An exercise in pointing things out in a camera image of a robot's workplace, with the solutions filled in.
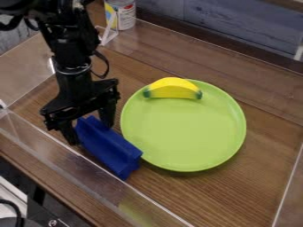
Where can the blue plastic block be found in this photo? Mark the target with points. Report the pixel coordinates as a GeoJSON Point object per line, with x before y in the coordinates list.
{"type": "Point", "coordinates": [109, 147]}

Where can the yellow toy banana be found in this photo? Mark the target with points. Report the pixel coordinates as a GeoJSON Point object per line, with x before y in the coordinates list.
{"type": "Point", "coordinates": [173, 87]}

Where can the green round plate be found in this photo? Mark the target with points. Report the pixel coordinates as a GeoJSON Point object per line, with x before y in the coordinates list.
{"type": "Point", "coordinates": [186, 135]}

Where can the clear acrylic enclosure wall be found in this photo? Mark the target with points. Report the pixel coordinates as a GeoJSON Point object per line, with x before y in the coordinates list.
{"type": "Point", "coordinates": [106, 201]}

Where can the white labelled can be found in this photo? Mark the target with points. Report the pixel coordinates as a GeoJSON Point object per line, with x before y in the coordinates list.
{"type": "Point", "coordinates": [125, 10]}

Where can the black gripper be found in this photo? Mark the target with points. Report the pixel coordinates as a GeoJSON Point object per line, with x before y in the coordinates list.
{"type": "Point", "coordinates": [81, 97]}

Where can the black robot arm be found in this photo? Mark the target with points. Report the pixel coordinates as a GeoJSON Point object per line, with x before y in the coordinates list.
{"type": "Point", "coordinates": [63, 22]}

